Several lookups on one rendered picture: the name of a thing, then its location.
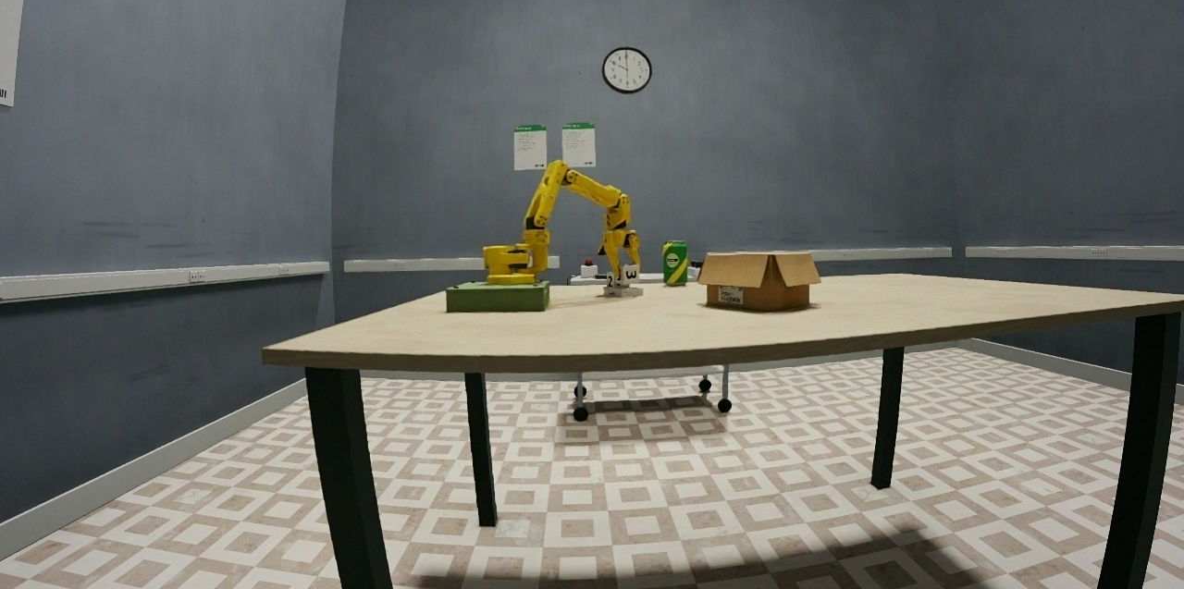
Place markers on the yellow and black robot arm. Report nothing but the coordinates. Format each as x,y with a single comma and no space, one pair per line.
503,259

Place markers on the white cube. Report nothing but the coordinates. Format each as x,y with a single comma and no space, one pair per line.
629,274
611,282

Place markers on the green and yellow drink can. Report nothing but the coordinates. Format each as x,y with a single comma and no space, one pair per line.
674,263

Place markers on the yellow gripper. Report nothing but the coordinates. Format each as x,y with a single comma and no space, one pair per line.
615,238

